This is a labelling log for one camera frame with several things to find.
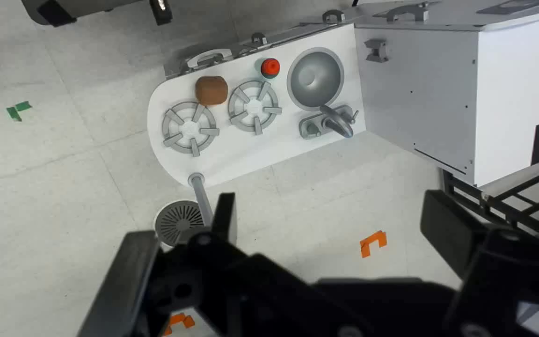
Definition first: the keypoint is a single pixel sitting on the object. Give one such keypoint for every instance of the grey tap faucet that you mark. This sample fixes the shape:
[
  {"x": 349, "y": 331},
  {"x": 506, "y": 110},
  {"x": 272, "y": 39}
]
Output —
[{"x": 339, "y": 120}]

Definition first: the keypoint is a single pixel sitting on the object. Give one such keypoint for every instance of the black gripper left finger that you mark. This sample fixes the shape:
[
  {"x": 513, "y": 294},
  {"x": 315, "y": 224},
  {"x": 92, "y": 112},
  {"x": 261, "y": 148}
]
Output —
[{"x": 146, "y": 284}]

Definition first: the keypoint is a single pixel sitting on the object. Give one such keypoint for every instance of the grey oven door handle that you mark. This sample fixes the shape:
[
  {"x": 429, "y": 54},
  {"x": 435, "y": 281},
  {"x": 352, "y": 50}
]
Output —
[{"x": 208, "y": 58}]

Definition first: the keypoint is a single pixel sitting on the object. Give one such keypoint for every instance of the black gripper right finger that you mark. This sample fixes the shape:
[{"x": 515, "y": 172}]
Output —
[{"x": 489, "y": 258}]

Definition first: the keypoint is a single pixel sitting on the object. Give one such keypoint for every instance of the grey toy strainer spoon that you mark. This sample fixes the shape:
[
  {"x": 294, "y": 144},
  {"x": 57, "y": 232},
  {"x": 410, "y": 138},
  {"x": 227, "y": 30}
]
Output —
[{"x": 178, "y": 221}]

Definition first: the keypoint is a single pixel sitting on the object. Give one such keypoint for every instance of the orange tape marker near gripper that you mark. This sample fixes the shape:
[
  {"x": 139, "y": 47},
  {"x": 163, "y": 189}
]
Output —
[{"x": 174, "y": 322}]

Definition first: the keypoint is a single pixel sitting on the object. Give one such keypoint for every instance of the grey left stove burner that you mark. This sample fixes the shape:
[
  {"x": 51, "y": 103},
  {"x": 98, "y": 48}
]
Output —
[{"x": 188, "y": 127}]

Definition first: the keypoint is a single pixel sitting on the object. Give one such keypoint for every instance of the green floor tape marker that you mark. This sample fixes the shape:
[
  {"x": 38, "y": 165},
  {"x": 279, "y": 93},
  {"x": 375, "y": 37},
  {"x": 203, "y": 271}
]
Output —
[{"x": 17, "y": 108}]

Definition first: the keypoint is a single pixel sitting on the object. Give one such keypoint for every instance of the white toy kitchen counter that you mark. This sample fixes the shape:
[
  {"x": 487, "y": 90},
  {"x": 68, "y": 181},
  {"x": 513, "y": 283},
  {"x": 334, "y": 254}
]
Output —
[{"x": 236, "y": 151}]

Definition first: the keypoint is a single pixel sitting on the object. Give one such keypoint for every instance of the brown round toy food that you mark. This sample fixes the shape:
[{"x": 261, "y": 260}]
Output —
[{"x": 212, "y": 90}]

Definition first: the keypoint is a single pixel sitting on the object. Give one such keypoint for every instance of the red toy tomato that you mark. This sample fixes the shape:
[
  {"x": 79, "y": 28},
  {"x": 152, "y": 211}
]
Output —
[{"x": 270, "y": 67}]

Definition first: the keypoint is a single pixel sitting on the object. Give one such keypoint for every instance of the black wire rack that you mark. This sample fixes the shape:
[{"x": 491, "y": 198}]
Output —
[{"x": 511, "y": 200}]

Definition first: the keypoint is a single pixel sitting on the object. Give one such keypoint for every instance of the white toy kitchen cabinet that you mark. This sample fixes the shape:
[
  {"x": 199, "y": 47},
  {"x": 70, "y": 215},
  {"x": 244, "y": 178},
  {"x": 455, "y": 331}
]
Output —
[{"x": 461, "y": 86}]

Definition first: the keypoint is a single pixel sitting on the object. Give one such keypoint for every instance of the grey right stove burner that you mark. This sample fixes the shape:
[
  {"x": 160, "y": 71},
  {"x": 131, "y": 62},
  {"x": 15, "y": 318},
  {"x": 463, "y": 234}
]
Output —
[{"x": 253, "y": 105}]

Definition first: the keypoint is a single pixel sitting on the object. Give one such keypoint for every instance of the orange floor tape marker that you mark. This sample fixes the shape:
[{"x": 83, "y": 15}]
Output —
[{"x": 375, "y": 239}]

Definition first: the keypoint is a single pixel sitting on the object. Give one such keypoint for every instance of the grey stove burner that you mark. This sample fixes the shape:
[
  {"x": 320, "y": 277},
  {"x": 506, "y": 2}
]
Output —
[
  {"x": 188, "y": 127},
  {"x": 253, "y": 105}
]

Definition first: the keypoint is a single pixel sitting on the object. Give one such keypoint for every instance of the grey round sink bowl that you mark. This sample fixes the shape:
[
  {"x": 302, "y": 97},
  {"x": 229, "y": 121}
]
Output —
[{"x": 315, "y": 77}]

